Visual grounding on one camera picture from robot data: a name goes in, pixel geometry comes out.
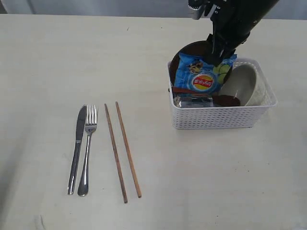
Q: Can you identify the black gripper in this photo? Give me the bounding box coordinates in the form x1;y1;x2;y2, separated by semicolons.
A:
205;0;261;67

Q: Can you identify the blue potato chips bag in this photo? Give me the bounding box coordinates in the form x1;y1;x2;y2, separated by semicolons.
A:
173;52;237;94

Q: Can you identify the pale green ceramic bowl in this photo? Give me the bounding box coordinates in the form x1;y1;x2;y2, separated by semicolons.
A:
219;64;266;106

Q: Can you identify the dark brown wooden spoon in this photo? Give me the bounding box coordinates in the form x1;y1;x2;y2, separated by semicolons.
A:
171;86;240;107

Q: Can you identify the silver foil packet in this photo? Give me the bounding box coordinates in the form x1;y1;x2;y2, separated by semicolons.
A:
173;93;213;108

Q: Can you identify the white perforated plastic basket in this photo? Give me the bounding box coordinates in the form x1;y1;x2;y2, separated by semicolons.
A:
168;57;277;129

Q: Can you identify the brown wooden chopstick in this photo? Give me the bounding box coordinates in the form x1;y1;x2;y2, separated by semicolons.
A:
104;103;128;204
115;101;142;198

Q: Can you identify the silver metal fork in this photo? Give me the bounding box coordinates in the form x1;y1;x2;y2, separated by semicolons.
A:
77;104;97;196

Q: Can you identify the silver metal table knife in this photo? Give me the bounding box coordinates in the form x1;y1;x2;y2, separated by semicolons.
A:
68;105;87;195

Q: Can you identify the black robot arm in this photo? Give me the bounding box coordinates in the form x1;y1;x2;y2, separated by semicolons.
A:
203;0;278;66

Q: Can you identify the dark brown round plate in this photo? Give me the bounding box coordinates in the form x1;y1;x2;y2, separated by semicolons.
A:
168;40;212;85

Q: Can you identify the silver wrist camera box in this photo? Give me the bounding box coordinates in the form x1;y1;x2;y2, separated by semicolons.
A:
188;0;214;20

